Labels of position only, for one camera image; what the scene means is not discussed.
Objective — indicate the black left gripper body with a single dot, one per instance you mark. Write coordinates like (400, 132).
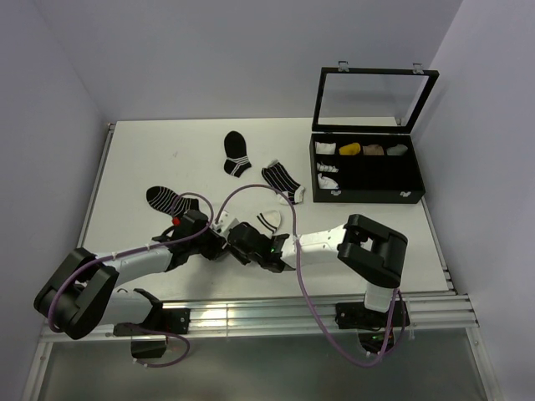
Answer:
(208, 245)

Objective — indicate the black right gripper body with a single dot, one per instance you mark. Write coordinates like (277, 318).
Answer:
(245, 259)

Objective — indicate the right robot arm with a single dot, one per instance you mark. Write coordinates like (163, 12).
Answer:
(374, 251)

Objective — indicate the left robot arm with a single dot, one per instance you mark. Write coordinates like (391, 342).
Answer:
(87, 289)

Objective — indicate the black pinstriped sock white toe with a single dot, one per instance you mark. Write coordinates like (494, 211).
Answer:
(276, 175)

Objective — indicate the black sock with striped cuff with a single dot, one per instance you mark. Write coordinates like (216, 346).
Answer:
(237, 161)

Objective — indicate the white rolled sock bottom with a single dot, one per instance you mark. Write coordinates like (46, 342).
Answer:
(327, 183)

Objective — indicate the white rolled sock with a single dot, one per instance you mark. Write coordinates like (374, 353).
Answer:
(324, 148)
(327, 183)
(327, 168)

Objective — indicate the white rolled sock middle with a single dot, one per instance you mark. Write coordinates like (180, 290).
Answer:
(327, 168)

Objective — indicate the white rolled sock top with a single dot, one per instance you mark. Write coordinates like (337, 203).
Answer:
(324, 148)

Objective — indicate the black compartment storage box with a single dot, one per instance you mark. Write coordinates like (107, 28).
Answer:
(368, 179)

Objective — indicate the yellow rolled sock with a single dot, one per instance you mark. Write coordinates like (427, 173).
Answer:
(350, 149)

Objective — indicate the tan rolled sock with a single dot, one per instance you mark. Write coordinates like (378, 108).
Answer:
(373, 150)

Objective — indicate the glass box lid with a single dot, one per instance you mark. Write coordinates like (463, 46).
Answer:
(371, 100)

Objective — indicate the grey rolled sock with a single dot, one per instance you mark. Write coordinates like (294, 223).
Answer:
(397, 150)

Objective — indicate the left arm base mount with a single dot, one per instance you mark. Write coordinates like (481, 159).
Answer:
(167, 321)

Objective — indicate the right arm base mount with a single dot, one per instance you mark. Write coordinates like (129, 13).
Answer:
(353, 315)

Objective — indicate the aluminium frame rail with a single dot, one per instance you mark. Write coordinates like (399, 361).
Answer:
(287, 316)

